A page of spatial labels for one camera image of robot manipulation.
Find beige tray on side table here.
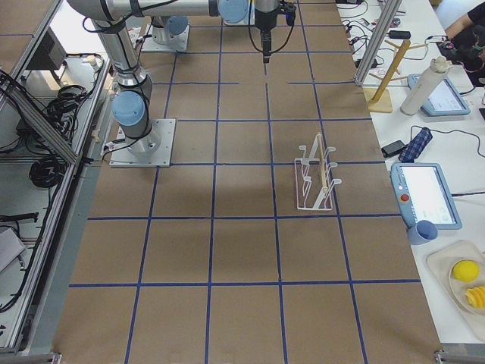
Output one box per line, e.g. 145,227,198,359
426,240,484,341

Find blue teach pendant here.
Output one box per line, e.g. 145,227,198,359
390,163,462,245
421,73,471,117

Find yellow lemon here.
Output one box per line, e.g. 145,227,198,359
452,260,480,283

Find black cable bundle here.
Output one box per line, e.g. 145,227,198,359
29,155,67,190

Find lemon slices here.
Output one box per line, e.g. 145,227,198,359
465,286,485,309

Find far blue teach pendant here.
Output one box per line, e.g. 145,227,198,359
421,73,471,117

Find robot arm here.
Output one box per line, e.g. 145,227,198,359
68,1,285,90
152,15,189,52

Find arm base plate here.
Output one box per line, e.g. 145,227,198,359
109,118,176,168
142,25,190,53

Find white wire cup rack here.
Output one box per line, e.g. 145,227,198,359
293,133,342,212

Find white thermos bottle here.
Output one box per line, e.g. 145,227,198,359
400,56,452,115

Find wooden mug tree stand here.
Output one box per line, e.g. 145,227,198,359
363,39,426,113

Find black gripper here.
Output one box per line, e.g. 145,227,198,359
254,0,279,63

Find cream plate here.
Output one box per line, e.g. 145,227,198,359
449,259,484,316

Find plaid folded umbrella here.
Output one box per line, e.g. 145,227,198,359
399,127,433,163

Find near blue teach pendant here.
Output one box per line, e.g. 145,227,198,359
390,163,462,245

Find aluminium frame post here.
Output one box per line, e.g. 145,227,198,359
355,0,402,86

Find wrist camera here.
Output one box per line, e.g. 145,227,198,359
280,1,296,27

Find black phone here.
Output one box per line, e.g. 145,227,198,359
381,140,407,158

